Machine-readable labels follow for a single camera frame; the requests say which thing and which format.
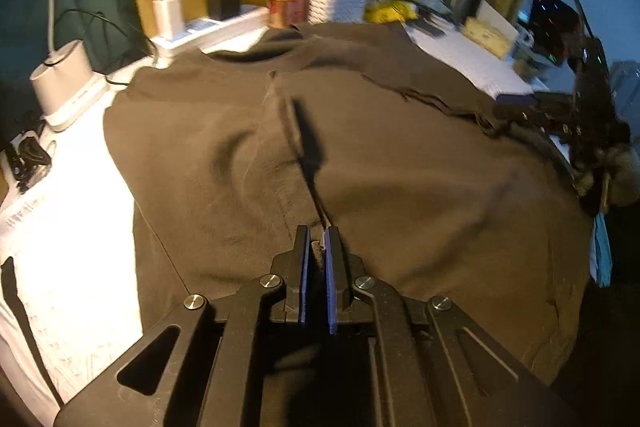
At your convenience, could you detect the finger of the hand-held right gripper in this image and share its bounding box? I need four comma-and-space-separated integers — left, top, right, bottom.
495, 94, 581, 142

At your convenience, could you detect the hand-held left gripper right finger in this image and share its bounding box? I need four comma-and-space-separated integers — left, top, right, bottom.
322, 226, 583, 427

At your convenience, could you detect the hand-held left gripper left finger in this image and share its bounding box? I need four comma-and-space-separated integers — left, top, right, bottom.
54, 225, 313, 427

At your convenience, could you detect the brown printed t-shirt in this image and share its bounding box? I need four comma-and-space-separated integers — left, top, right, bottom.
102, 21, 593, 388

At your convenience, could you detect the computer monitor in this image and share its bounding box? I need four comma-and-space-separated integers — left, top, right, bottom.
527, 0, 583, 68

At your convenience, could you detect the yellow tissue box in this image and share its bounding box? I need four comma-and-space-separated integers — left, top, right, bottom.
462, 0, 521, 58

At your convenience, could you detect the dark smartphone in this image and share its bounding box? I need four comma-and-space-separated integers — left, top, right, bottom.
415, 19, 446, 38

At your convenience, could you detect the light blue cloth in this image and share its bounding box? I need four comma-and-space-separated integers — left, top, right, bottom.
590, 212, 613, 288

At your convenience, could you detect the yellow snack bag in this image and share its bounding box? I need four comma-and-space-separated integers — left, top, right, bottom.
364, 1, 420, 24

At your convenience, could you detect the white power strip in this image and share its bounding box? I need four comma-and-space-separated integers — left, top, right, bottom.
150, 4, 271, 58

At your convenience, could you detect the red gold can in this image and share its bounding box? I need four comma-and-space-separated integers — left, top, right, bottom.
265, 0, 310, 29

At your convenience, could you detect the white charger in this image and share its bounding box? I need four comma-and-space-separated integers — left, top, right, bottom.
152, 0, 185, 40

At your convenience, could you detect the white desk lamp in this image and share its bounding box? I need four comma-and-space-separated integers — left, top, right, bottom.
29, 0, 118, 132

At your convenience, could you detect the black cable bundle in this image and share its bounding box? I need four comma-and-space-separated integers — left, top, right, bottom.
0, 132, 53, 192

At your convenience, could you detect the black lamp cable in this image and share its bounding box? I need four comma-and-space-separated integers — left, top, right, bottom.
52, 9, 156, 88

